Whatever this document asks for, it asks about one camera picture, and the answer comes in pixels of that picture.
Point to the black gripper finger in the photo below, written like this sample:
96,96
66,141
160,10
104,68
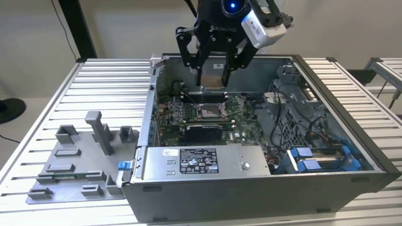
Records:
185,56
247,55

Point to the silver CPU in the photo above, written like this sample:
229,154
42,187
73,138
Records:
212,82

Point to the black RAM slot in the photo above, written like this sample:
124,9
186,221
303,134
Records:
207,94
208,99

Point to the CPU socket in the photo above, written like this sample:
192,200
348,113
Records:
209,113

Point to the small white case sticker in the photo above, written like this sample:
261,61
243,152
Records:
219,66

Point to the green motherboard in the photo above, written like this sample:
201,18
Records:
248,128

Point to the black graphics card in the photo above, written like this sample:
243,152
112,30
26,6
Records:
202,134

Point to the grey metal drive cage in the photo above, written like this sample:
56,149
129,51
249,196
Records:
292,131

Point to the black box under table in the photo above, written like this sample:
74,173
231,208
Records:
361,76

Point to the white barcode sticker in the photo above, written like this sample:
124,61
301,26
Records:
170,152

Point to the silver power supply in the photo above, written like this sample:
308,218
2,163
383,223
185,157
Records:
236,160

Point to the black power supply label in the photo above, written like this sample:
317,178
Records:
198,161

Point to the hard disk in blue carrier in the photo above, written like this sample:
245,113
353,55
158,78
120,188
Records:
304,152
309,166

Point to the aluminium profile side table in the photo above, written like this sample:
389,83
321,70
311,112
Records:
388,67

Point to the silver thumb screw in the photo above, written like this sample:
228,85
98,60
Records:
247,166

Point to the blue case latch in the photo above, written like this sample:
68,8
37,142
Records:
124,165

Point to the black round floor base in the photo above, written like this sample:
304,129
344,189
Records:
12,110

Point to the black open PC case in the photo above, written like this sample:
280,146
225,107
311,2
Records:
227,197

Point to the green RAM stick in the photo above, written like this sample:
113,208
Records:
73,176

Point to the grey parts rack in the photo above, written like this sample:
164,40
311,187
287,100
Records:
92,188

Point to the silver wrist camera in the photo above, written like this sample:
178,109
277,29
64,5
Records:
263,30

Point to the black vertical stand post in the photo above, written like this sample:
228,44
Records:
82,28

